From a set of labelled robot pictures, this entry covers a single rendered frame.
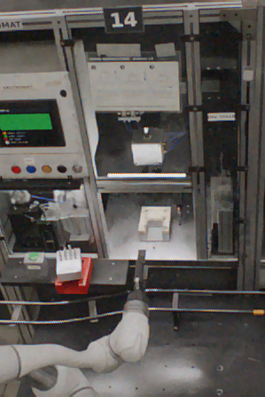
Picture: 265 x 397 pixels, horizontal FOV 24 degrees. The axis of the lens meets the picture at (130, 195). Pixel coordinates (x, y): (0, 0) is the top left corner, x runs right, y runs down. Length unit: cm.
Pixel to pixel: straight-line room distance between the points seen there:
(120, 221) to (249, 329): 74
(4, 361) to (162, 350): 99
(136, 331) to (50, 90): 86
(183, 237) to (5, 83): 106
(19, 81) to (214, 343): 131
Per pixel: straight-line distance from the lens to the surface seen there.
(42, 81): 216
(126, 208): 291
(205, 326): 272
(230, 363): 262
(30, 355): 189
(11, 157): 239
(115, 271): 264
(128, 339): 210
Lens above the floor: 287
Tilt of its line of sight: 41 degrees down
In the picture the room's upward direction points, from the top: 8 degrees counter-clockwise
